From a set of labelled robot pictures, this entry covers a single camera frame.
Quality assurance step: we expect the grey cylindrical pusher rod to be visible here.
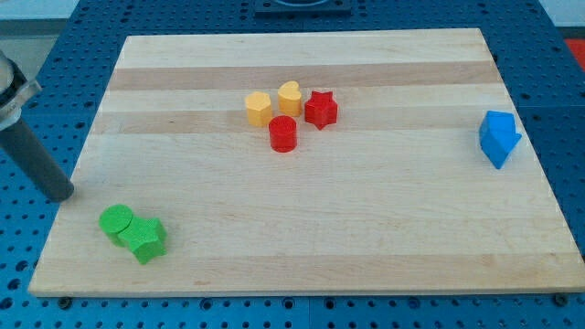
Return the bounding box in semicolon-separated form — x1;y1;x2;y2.
1;118;74;203

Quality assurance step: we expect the blue arrow block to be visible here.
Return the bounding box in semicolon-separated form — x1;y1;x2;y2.
478;111;522;169

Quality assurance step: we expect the red cylinder block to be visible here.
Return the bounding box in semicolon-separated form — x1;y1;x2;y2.
269;115;297;153

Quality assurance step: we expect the wooden board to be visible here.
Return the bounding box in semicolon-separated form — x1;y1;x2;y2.
29;28;584;298

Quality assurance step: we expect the green star block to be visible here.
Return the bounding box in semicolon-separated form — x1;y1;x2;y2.
118;217;167;265

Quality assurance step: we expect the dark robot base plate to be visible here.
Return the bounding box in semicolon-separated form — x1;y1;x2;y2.
254;0;352;17

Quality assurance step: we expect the yellow heart block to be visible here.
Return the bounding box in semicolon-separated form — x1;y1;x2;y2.
277;80;303;117

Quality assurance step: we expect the yellow hexagon block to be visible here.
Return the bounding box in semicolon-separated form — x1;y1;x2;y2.
245;91;273;127

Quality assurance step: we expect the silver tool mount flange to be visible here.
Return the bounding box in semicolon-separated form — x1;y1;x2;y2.
1;52;42;131

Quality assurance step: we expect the red star block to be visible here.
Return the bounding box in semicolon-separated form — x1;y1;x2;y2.
304;90;338;130

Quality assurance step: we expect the green cylinder block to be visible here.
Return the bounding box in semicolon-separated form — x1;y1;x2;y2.
99;204;133;247

